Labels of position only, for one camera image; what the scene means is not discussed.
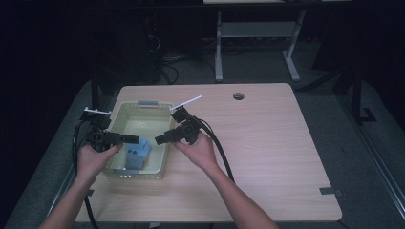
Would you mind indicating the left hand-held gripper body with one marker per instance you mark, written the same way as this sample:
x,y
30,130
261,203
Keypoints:
x,y
102,138

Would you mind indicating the person's left hand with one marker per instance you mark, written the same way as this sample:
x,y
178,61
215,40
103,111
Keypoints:
x,y
92,162

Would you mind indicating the person's right hand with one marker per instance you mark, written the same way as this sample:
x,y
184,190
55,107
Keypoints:
x,y
200,152

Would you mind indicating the grey metal table frame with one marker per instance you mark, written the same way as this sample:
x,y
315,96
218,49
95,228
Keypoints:
x,y
254,29

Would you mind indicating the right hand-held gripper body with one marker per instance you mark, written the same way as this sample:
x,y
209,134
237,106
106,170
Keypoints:
x,y
187,130

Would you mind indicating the black metal post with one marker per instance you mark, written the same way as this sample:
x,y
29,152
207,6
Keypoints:
x,y
94,92
358,95

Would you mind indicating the blue grey knit glove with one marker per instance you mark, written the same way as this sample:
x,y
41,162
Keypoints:
x,y
135,159
146,147

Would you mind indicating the pale yellow plastic basket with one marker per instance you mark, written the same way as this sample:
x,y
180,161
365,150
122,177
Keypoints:
x,y
159,152

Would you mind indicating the grey tape strip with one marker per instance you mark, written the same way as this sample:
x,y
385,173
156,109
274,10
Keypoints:
x,y
329,191
90,192

